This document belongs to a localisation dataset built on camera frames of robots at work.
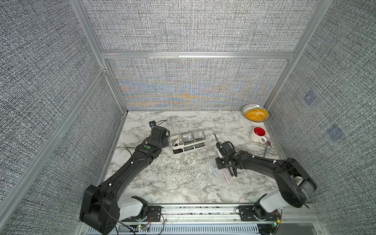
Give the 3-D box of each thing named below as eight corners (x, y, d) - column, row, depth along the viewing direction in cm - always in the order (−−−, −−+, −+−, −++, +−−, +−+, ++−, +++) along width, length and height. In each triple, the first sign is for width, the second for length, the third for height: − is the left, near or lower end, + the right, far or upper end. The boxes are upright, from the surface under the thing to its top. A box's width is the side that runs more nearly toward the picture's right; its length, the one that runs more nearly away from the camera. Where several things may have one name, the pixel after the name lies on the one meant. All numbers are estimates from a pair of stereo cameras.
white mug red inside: (248, 141, 104) (252, 134, 98) (250, 131, 109) (254, 125, 103) (262, 145, 102) (267, 139, 95) (263, 136, 107) (268, 129, 100)
